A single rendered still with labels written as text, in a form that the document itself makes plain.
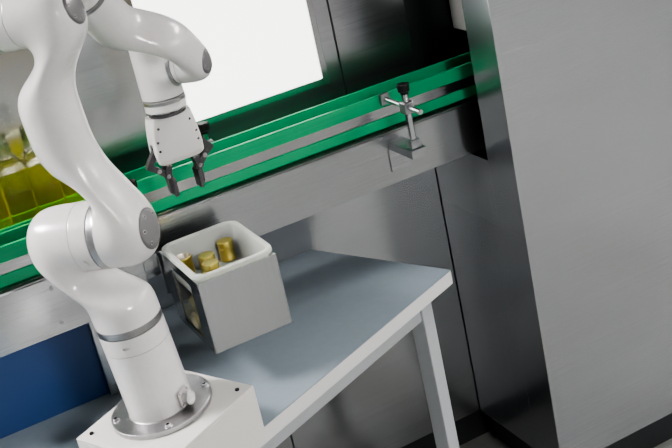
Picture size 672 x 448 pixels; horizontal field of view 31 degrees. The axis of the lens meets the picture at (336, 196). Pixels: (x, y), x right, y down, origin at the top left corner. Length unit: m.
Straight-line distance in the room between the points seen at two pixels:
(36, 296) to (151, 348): 0.39
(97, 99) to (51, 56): 0.74
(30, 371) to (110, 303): 0.46
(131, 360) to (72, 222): 0.27
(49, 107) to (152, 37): 0.33
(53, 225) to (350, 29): 1.09
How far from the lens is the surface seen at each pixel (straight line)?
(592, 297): 3.02
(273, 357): 2.55
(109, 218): 2.02
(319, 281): 2.82
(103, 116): 2.69
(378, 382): 3.22
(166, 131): 2.39
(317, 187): 2.72
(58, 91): 1.99
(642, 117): 2.97
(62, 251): 2.08
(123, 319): 2.11
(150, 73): 2.35
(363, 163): 2.76
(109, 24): 2.21
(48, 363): 2.54
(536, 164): 2.81
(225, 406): 2.20
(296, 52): 2.83
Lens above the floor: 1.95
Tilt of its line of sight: 21 degrees down
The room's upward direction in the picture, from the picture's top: 12 degrees counter-clockwise
